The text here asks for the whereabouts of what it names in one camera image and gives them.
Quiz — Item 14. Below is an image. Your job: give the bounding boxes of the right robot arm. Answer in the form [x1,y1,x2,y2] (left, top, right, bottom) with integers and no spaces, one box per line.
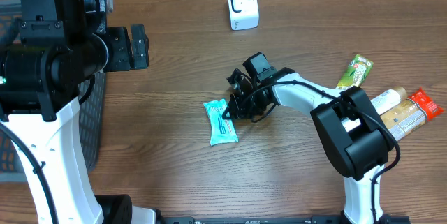
[222,52,400,223]

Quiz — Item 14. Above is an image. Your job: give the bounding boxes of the white barcode scanner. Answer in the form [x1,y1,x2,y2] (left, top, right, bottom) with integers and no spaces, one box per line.
[228,0,260,31]

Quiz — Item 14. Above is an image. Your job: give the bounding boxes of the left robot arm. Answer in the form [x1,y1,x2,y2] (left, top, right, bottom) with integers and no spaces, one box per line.
[1,0,157,224]

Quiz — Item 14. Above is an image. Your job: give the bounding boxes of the grey plastic shopping basket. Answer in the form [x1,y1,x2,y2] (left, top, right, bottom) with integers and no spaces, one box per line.
[1,0,105,183]

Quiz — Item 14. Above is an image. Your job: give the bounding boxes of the teal wet wipes pack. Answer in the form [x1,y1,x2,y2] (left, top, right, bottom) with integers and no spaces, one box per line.
[203,99,239,146]

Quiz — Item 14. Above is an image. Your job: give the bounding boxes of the green snack pouch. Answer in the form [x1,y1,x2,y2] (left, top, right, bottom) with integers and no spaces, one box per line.
[336,54,374,90]

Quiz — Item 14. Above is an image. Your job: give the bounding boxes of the white tube gold cap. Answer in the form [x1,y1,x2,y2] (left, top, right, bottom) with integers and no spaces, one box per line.
[342,86,409,133]

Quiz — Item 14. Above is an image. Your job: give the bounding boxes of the orange spaghetti packet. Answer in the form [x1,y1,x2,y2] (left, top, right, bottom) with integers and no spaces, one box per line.
[381,88,444,141]

